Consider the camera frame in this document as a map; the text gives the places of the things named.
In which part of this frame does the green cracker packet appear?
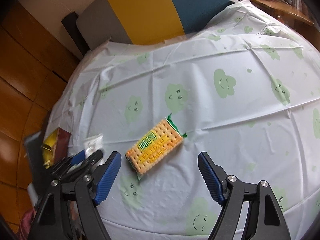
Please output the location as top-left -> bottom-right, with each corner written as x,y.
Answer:
125,115 -> 187,180

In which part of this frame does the yellow blue grey chair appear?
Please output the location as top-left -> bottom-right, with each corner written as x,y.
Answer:
61,0 -> 231,55

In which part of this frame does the maroon gold gift box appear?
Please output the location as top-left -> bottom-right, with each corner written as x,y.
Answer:
41,127 -> 71,169

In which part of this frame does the wooden side shelf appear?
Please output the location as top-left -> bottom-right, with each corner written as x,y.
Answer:
250,0 -> 314,26

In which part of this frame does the white cloud-print tablecloth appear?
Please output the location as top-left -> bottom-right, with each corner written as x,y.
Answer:
46,1 -> 319,239

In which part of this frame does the white red snack packet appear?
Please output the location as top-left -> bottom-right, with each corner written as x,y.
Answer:
83,133 -> 104,158

